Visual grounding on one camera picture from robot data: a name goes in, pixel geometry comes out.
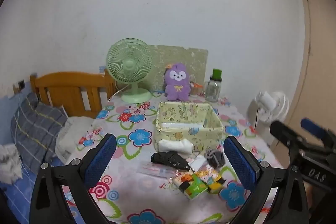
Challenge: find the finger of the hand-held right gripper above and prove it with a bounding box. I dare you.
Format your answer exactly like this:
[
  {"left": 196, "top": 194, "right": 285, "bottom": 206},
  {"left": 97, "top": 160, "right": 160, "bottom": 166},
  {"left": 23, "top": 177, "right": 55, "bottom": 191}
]
[
  {"left": 301, "top": 118, "right": 336, "bottom": 147},
  {"left": 269, "top": 120, "right": 315, "bottom": 161}
]

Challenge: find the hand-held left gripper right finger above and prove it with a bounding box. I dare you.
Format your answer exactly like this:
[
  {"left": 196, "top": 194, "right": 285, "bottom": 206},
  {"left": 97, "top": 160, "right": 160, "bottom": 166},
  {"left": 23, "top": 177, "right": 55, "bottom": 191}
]
[{"left": 223, "top": 135, "right": 310, "bottom": 224}]

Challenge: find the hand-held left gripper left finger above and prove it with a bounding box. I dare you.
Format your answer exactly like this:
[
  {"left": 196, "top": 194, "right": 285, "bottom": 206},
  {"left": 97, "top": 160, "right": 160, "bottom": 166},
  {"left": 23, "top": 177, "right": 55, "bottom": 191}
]
[{"left": 29, "top": 133, "right": 117, "bottom": 224}]

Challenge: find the grey sock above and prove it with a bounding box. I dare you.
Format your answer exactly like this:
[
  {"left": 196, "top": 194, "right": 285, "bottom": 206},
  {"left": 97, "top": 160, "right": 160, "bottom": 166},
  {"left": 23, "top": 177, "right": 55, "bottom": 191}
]
[{"left": 204, "top": 149, "right": 226, "bottom": 169}]

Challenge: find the pink printed tissue packet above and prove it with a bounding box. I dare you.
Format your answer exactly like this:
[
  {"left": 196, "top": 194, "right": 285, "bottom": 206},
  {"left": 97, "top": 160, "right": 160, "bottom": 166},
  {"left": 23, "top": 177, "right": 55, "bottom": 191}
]
[{"left": 196, "top": 164, "right": 219, "bottom": 180}]

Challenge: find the yellow printed fabric storage box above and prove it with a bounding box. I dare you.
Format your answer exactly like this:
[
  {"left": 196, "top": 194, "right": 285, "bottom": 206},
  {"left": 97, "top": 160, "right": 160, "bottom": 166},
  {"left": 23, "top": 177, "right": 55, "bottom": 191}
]
[{"left": 154, "top": 101, "right": 226, "bottom": 154}]

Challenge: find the green printed tissue packet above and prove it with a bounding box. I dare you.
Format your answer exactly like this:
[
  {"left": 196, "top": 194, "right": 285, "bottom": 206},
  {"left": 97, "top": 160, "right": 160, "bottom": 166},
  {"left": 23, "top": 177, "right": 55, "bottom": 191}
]
[{"left": 184, "top": 178, "right": 209, "bottom": 199}]

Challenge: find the clear plastic bag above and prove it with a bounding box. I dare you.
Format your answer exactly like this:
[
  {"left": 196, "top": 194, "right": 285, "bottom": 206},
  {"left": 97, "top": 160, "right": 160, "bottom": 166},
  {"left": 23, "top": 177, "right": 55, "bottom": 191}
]
[{"left": 136, "top": 161, "right": 184, "bottom": 180}]

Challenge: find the orange printed tissue packet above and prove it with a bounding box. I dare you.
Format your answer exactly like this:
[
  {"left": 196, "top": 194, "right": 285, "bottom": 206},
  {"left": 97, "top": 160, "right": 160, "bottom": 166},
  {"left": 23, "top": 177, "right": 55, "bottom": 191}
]
[{"left": 173, "top": 172, "right": 196, "bottom": 189}]

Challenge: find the black sock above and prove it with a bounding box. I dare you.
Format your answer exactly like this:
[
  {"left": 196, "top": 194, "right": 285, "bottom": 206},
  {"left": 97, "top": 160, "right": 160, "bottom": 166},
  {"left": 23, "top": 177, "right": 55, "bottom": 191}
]
[{"left": 151, "top": 151, "right": 191, "bottom": 171}]

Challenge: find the white soft packet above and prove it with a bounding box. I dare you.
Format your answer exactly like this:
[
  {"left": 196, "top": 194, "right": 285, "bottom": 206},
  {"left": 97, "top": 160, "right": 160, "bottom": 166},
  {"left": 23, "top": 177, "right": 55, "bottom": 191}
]
[{"left": 158, "top": 139, "right": 193, "bottom": 153}]

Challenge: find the white clip fan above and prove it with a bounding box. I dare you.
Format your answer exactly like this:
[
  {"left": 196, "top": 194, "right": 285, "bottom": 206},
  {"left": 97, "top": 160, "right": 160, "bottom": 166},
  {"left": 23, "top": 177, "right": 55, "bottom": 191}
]
[{"left": 247, "top": 91, "right": 290, "bottom": 135}]

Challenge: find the white blanket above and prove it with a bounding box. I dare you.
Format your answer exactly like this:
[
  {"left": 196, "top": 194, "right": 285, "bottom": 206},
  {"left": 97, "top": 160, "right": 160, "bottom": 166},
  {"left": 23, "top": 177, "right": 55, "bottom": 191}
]
[{"left": 56, "top": 116, "right": 95, "bottom": 161}]

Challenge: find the floral tablecloth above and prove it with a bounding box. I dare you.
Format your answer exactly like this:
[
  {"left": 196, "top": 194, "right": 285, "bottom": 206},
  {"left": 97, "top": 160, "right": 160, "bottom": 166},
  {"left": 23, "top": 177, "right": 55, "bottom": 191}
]
[{"left": 63, "top": 90, "right": 285, "bottom": 224}]

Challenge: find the grey plaid pillow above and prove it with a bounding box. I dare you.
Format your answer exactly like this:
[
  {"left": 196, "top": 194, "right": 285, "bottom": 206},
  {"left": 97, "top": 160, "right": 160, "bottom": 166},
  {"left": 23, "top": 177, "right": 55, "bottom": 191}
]
[{"left": 10, "top": 93, "right": 69, "bottom": 174}]

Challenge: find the beige door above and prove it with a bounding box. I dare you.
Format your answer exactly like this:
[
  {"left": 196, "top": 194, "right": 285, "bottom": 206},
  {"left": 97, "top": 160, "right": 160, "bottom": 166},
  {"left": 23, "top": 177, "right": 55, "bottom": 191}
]
[{"left": 298, "top": 0, "right": 336, "bottom": 140}]

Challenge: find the glass jar green cap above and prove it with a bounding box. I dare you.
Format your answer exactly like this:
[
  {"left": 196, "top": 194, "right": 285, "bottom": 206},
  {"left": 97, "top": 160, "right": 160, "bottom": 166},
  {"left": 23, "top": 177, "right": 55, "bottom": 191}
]
[{"left": 204, "top": 69, "right": 223, "bottom": 102}]

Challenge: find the wooden bed headboard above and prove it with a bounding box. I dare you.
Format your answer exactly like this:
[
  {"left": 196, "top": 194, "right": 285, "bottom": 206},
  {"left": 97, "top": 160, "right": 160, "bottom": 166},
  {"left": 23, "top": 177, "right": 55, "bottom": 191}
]
[{"left": 29, "top": 69, "right": 117, "bottom": 119}]

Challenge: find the small jar orange lid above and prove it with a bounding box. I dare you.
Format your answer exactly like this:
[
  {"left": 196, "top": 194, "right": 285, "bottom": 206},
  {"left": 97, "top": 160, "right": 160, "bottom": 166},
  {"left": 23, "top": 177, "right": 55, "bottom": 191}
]
[{"left": 189, "top": 80, "right": 205, "bottom": 96}]

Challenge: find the crumpled grey white cloth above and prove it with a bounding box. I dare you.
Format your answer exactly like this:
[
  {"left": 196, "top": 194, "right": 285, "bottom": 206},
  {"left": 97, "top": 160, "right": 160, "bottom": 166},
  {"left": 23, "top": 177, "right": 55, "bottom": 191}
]
[{"left": 0, "top": 144, "right": 24, "bottom": 185}]

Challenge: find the blue striped bedsheet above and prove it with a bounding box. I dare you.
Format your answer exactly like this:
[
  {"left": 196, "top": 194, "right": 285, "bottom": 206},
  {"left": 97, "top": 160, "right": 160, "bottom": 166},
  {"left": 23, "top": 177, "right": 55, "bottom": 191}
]
[{"left": 0, "top": 156, "right": 82, "bottom": 224}]

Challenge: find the green desk fan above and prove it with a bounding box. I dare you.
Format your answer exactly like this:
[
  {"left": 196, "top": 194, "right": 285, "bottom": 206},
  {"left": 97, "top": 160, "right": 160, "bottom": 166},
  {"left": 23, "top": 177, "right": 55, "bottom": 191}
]
[{"left": 106, "top": 38, "right": 153, "bottom": 104}]

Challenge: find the purple plush toy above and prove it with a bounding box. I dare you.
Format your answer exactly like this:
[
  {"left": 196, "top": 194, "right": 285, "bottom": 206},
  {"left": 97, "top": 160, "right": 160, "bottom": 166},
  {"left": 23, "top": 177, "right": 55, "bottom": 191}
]
[{"left": 164, "top": 63, "right": 192, "bottom": 102}]

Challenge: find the green patterned board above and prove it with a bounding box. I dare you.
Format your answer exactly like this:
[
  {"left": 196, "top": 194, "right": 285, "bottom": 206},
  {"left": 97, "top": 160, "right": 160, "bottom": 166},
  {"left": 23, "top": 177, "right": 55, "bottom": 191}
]
[{"left": 147, "top": 44, "right": 209, "bottom": 92}]

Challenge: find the white fan cable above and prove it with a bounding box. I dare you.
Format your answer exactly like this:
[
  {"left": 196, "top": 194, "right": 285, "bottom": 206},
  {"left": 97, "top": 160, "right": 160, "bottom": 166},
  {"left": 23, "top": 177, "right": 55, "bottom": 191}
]
[{"left": 107, "top": 86, "right": 130, "bottom": 103}]

